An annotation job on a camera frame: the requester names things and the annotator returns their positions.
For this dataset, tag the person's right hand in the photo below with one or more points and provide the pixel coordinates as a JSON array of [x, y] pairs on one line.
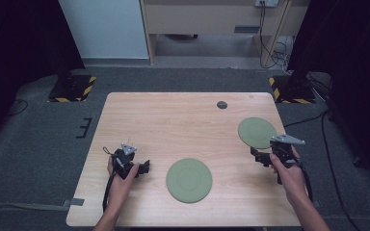
[[290, 179]]

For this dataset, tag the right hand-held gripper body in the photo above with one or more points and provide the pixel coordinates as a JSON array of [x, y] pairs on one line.
[[282, 149]]

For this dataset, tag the black stand base striped edge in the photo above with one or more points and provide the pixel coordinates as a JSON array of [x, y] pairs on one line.
[[72, 88], [290, 91]]

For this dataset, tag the white panel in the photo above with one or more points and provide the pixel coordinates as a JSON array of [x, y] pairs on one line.
[[104, 29]]

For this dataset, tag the green round plate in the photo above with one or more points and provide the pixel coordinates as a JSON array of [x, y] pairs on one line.
[[256, 132], [189, 180]]

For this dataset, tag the dark grey round table cap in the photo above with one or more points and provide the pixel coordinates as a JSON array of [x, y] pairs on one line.
[[222, 105]]

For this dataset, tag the person's left hand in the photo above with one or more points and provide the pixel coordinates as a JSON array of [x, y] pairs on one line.
[[122, 187]]

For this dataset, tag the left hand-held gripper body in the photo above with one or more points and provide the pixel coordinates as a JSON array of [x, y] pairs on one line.
[[124, 160]]

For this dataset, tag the grey floor tape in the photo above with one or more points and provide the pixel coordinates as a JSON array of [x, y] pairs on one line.
[[74, 202]]

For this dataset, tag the wall power socket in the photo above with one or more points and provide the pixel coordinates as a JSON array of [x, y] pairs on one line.
[[266, 3]]

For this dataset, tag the dark curtain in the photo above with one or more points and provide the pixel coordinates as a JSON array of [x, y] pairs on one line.
[[350, 64], [19, 48]]

